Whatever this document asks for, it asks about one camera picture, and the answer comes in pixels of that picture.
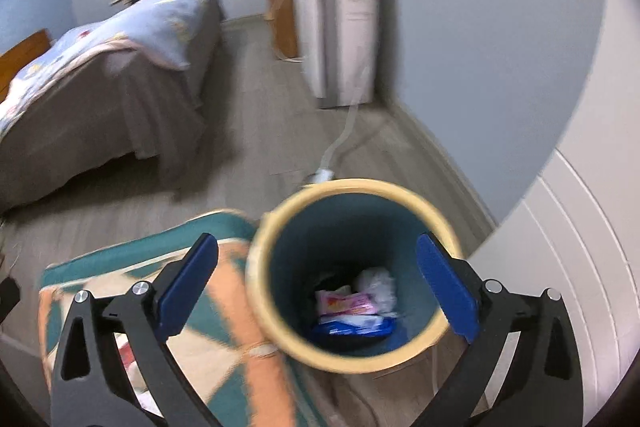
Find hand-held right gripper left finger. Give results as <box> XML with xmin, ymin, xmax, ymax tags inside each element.
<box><xmin>50</xmin><ymin>233</ymin><xmax>221</xmax><ymax>427</ymax></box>

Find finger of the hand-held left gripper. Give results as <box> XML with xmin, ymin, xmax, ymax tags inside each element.
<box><xmin>0</xmin><ymin>279</ymin><xmax>21</xmax><ymax>324</ymax></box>

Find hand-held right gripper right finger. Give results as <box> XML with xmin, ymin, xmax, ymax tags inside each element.
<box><xmin>400</xmin><ymin>232</ymin><xmax>583</xmax><ymax>427</ymax></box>

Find teal bin with yellow rim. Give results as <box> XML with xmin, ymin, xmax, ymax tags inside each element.
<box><xmin>245</xmin><ymin>178</ymin><xmax>465</xmax><ymax>375</ymax></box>

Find teal and orange patterned rug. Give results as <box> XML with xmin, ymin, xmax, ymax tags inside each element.
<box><xmin>39</xmin><ymin>209</ymin><xmax>321</xmax><ymax>427</ymax></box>

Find white and red wrapper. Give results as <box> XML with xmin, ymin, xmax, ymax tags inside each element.
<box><xmin>114</xmin><ymin>332</ymin><xmax>162</xmax><ymax>413</ymax></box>

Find pink snack packet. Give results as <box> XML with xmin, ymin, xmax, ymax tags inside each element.
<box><xmin>316</xmin><ymin>287</ymin><xmax>381</xmax><ymax>320</ymax></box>

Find white panelled door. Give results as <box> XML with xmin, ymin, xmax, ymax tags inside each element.
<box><xmin>467</xmin><ymin>0</ymin><xmax>640</xmax><ymax>427</ymax></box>

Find white power plug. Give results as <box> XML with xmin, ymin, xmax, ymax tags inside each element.
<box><xmin>307</xmin><ymin>167</ymin><xmax>337</xmax><ymax>186</ymax></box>

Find bed with brown cover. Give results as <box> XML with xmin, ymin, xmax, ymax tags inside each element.
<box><xmin>0</xmin><ymin>0</ymin><xmax>226</xmax><ymax>215</ymax></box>

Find wooden headboard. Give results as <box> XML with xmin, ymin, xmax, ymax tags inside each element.
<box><xmin>0</xmin><ymin>29</ymin><xmax>53</xmax><ymax>100</ymax></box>

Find light blue printed blanket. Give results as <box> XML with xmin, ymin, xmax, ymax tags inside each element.
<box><xmin>0</xmin><ymin>0</ymin><xmax>216</xmax><ymax>142</ymax></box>

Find wooden cabinet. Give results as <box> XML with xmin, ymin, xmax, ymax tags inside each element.
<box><xmin>264</xmin><ymin>0</ymin><xmax>301</xmax><ymax>60</ymax></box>

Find white floor appliance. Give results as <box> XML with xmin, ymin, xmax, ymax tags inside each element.
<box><xmin>291</xmin><ymin>0</ymin><xmax>381</xmax><ymax>108</ymax></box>

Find white power cable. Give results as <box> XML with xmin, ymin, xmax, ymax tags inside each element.
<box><xmin>320</xmin><ymin>52</ymin><xmax>376</xmax><ymax>172</ymax></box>

